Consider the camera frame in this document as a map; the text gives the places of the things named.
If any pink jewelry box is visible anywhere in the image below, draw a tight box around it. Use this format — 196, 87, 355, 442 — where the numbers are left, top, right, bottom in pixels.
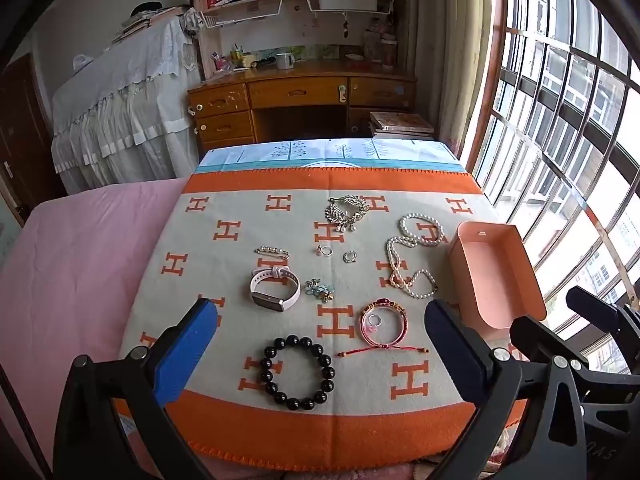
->
449, 221, 547, 341

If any red string bangle bracelet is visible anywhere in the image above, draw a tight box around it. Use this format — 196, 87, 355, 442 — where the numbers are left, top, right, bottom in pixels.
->
336, 297, 431, 359

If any long pearl necklace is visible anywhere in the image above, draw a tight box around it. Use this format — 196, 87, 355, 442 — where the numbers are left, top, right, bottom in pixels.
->
384, 235, 440, 300

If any short pearl bracelet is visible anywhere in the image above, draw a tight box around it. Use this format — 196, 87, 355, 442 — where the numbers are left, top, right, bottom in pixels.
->
398, 212, 448, 248

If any black bead bracelet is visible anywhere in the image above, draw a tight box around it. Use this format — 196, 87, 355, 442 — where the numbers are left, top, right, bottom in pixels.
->
257, 334, 336, 412

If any blue flower brooch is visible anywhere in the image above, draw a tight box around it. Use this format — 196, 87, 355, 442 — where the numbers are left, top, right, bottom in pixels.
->
304, 278, 334, 304

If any pink smart watch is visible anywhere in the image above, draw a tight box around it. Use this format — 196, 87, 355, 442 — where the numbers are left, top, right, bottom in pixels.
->
248, 266, 302, 313

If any orange H pattern blanket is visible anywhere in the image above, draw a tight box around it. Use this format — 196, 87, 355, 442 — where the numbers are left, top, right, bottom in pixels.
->
122, 167, 491, 471

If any blue patterned bed sheet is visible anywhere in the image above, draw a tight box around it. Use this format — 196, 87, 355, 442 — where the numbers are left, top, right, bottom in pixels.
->
196, 138, 463, 174

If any stack of books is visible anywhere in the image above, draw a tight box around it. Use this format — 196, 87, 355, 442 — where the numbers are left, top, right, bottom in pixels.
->
369, 110, 435, 140

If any wooden desk with drawers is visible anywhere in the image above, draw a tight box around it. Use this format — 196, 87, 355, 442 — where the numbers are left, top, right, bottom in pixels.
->
188, 61, 416, 153

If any white lace covered furniture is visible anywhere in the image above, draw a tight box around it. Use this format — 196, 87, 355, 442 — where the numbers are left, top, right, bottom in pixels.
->
51, 18, 201, 194

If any beige curtain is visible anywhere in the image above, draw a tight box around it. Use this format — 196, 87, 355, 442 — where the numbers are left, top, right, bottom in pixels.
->
407, 0, 492, 156

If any white mug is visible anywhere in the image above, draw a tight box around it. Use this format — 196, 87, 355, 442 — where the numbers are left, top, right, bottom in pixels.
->
276, 52, 295, 70

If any wooden bookshelf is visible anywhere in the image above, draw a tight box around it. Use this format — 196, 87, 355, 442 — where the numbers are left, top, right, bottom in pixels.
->
192, 0, 409, 78

